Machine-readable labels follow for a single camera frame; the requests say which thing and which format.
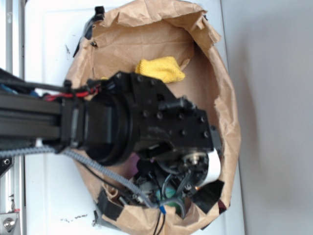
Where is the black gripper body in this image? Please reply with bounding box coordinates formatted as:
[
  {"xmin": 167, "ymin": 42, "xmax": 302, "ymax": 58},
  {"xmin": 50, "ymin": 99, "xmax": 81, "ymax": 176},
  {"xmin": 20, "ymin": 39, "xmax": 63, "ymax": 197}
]
[{"xmin": 107, "ymin": 72, "xmax": 222, "ymax": 196}]

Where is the green ball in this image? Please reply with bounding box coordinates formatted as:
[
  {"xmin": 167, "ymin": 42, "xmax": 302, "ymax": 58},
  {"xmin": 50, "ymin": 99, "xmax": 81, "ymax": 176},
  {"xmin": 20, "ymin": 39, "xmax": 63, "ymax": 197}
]
[{"xmin": 155, "ymin": 187, "xmax": 179, "ymax": 208}]

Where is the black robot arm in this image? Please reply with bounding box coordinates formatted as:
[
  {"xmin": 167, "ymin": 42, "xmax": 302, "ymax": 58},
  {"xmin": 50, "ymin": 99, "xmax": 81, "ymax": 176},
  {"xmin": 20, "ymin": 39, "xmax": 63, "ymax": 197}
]
[{"xmin": 0, "ymin": 70, "xmax": 222, "ymax": 195}]

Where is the yellow microfiber cloth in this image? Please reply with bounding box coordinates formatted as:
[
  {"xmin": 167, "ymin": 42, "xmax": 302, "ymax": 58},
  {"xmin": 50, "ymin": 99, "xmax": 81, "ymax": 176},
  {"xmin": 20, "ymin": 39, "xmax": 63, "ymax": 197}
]
[{"xmin": 113, "ymin": 56, "xmax": 186, "ymax": 83}]

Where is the brown paper bag bin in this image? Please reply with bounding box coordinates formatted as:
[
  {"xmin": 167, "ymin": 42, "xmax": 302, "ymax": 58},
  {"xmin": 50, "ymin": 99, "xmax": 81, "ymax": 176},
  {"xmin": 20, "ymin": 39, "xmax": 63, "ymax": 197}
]
[{"xmin": 66, "ymin": 0, "xmax": 241, "ymax": 235}]

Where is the white tray table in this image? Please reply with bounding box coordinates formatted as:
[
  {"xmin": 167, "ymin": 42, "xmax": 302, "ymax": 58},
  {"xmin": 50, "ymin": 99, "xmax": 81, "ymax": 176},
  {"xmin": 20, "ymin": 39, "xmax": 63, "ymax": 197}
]
[{"xmin": 23, "ymin": 0, "xmax": 246, "ymax": 235}]

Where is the red wire bundle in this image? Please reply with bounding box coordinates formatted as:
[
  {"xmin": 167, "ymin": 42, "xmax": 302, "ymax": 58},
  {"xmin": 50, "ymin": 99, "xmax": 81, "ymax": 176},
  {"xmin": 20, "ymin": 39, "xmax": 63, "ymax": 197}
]
[{"xmin": 43, "ymin": 88, "xmax": 101, "ymax": 101}]

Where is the grey braided cable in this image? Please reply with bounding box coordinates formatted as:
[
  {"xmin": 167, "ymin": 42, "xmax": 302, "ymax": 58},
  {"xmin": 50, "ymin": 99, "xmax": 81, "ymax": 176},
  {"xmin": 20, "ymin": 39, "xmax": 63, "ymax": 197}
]
[{"xmin": 0, "ymin": 146, "xmax": 159, "ymax": 209}]

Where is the aluminium frame rail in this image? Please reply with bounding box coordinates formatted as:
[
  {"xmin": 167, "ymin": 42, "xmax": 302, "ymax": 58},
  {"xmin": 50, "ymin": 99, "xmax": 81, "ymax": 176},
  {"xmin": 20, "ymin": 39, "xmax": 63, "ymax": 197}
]
[{"xmin": 0, "ymin": 0, "xmax": 26, "ymax": 235}]

